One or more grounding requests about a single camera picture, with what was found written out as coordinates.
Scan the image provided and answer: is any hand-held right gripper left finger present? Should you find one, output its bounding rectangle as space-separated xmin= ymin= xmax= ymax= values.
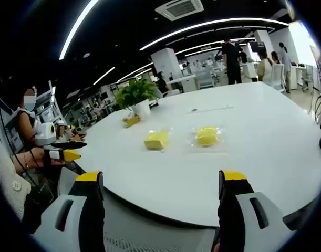
xmin=34 ymin=171 xmax=106 ymax=252

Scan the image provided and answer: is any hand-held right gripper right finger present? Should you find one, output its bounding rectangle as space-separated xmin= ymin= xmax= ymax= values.
xmin=217 ymin=169 xmax=298 ymax=252

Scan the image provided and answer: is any yellow silicone block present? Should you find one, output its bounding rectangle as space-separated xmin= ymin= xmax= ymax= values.
xmin=187 ymin=125 xmax=227 ymax=153
xmin=143 ymin=129 xmax=174 ymax=152

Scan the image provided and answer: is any person's cream knit garment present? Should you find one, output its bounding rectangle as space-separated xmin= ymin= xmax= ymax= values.
xmin=0 ymin=145 xmax=33 ymax=223

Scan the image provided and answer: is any small yellow box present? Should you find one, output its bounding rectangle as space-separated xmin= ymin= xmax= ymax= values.
xmin=122 ymin=114 xmax=142 ymax=129

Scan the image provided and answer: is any ceiling light strip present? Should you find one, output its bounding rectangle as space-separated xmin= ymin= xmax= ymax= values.
xmin=58 ymin=0 xmax=101 ymax=61
xmin=139 ymin=17 xmax=290 ymax=51
xmin=92 ymin=66 xmax=116 ymax=86

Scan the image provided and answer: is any green potted plant white pot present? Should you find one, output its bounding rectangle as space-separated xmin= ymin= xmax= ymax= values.
xmin=113 ymin=78 xmax=160 ymax=118

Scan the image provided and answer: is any white office chair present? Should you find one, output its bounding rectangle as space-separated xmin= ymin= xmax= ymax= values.
xmin=269 ymin=64 xmax=286 ymax=92

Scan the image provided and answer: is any ceiling air vent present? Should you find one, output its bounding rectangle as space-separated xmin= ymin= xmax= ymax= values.
xmin=154 ymin=0 xmax=205 ymax=22

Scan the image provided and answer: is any black thin cable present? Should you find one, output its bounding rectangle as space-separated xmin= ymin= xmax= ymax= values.
xmin=0 ymin=107 xmax=49 ymax=190

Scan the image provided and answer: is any thin white cable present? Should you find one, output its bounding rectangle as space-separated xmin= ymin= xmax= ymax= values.
xmin=185 ymin=105 xmax=234 ymax=114

